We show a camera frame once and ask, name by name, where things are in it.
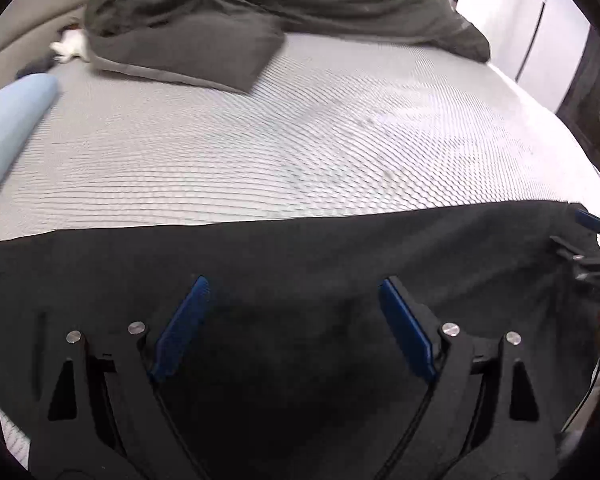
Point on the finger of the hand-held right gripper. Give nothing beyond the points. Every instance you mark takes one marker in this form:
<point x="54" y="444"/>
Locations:
<point x="580" y="256"/>
<point x="589" y="220"/>

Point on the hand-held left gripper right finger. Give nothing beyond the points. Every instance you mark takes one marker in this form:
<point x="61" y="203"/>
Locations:
<point x="407" y="330"/>

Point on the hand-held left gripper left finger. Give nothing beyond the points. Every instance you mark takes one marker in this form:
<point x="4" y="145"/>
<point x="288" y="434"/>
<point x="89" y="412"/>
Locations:
<point x="180" y="330"/>

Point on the black pants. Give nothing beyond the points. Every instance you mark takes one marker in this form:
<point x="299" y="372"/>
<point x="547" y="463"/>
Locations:
<point x="305" y="270"/>

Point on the dark wooden furniture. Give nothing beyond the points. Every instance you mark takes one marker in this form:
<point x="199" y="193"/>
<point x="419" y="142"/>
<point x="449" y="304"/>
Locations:
<point x="595" y="85"/>

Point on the bed with white patterned sheet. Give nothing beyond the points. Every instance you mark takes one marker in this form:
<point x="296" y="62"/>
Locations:
<point x="280" y="150"/>

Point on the light blue pillow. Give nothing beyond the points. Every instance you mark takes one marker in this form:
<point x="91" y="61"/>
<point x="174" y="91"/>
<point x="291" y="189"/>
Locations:
<point x="10" y="125"/>

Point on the white plush toy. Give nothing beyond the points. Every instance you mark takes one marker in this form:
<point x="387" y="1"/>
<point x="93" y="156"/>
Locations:
<point x="70" y="47"/>

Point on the dark grey duvet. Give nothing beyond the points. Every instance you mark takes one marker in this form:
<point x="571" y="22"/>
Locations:
<point x="280" y="0"/>

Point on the beige padded headboard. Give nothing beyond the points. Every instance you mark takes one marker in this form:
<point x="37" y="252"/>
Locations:
<point x="25" y="5"/>

